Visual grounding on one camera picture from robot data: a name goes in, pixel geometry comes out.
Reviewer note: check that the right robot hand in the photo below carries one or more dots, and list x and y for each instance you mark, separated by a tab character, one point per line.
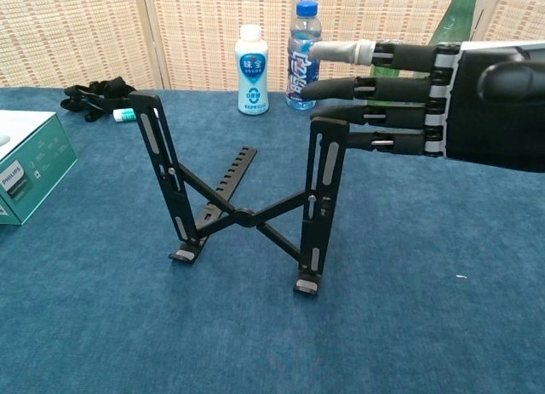
489	121

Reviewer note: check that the black silver folding laptop stand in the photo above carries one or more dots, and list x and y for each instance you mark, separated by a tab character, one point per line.
244	217

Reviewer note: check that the green glass spray bottle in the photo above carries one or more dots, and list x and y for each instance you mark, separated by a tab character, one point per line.
451	19

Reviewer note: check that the blue capped sports drink bottle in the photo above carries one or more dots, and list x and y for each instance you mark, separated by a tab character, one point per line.
303	28

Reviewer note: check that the white yogurt drink bottle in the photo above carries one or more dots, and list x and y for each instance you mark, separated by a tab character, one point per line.
252	70

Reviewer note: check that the white green glue stick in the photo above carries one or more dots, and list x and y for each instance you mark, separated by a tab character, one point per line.
123	115

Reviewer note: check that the bamboo folding screen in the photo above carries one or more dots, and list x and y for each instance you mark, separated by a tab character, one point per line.
85	36

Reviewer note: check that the blue table cloth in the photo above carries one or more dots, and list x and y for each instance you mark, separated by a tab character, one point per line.
127	326

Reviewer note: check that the teal Philips speaker box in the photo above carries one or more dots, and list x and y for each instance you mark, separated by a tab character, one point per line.
38	173

